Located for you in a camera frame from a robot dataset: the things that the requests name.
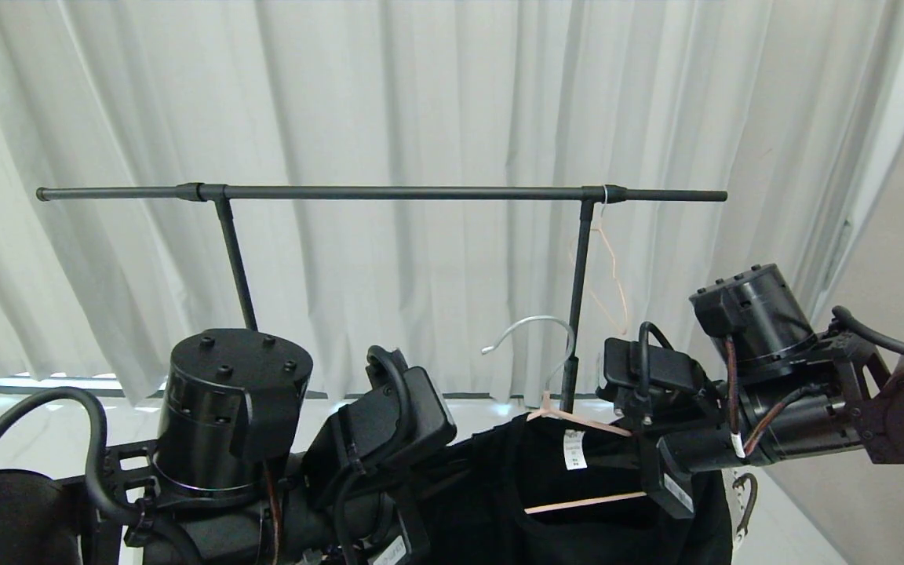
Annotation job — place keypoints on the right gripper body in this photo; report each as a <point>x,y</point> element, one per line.
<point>695,451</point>

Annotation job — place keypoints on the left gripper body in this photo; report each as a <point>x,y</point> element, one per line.
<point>307,534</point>

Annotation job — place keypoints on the pink clothes hanger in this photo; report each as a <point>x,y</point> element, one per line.
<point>585,502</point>
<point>625,310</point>

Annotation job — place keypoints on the black t-shirt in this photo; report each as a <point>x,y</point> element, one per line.
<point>499,486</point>

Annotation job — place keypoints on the white laundry basket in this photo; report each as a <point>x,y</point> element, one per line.
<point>752,502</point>

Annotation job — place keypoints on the black clothes rack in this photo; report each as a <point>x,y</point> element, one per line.
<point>421,192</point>

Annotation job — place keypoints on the white curtain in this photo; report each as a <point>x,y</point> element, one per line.
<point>421,94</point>

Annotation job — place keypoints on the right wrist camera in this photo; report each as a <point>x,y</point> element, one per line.
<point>652,369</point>

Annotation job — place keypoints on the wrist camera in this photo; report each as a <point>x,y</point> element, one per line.
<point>413,416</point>
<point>652,369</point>

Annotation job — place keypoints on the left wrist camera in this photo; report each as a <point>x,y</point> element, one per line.
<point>413,416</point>

